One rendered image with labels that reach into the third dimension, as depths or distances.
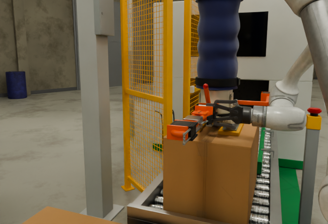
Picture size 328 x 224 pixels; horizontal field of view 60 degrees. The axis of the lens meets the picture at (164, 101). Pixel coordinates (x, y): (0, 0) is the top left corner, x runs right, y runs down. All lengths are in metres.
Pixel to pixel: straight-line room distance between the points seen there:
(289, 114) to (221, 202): 0.49
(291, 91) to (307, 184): 0.69
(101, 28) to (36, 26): 8.33
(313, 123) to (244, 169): 0.59
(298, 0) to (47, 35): 9.95
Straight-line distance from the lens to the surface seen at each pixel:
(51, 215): 1.62
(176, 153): 1.35
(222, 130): 1.43
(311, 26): 0.86
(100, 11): 2.15
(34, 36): 10.38
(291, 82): 1.33
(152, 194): 1.62
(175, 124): 0.96
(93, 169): 2.39
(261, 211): 1.64
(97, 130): 2.26
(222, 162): 1.30
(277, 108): 1.25
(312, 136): 1.76
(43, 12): 10.57
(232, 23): 1.46
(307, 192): 1.87
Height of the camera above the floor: 1.34
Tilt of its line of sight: 10 degrees down
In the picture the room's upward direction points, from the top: straight up
